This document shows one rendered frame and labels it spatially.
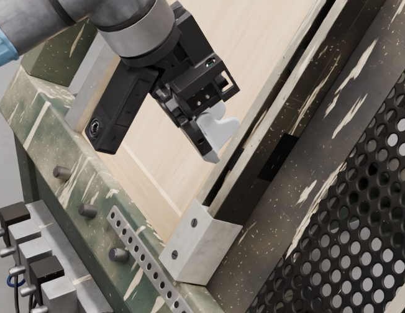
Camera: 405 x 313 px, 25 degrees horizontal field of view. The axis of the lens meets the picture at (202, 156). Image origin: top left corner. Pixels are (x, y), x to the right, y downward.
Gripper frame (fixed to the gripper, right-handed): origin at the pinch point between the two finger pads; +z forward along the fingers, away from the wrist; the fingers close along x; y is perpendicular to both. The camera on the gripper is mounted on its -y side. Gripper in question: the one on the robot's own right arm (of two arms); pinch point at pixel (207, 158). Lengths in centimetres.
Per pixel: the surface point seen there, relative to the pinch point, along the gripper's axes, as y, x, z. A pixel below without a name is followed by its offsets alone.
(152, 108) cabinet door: 0, 54, 34
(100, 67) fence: -3, 72, 32
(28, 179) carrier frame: -33, 91, 59
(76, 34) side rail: -3, 94, 36
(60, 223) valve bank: -29, 60, 49
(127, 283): -22, 30, 43
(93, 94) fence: -8, 69, 34
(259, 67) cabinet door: 17.8, 34.9, 24.6
